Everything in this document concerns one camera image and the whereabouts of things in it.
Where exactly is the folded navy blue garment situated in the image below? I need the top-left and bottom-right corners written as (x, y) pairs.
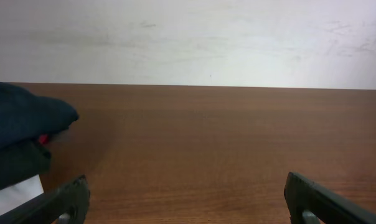
top-left (0, 82), bottom-right (79, 149)

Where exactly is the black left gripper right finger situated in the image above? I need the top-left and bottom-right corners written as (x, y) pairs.
top-left (284, 172), bottom-right (376, 224)

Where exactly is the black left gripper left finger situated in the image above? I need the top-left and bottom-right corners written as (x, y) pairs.
top-left (0, 175), bottom-right (90, 224)

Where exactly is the folded red garment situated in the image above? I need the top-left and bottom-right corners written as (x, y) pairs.
top-left (37, 134), bottom-right (50, 145)

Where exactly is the folded black garment in stack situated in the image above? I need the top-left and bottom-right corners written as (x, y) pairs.
top-left (0, 140), bottom-right (52, 190)

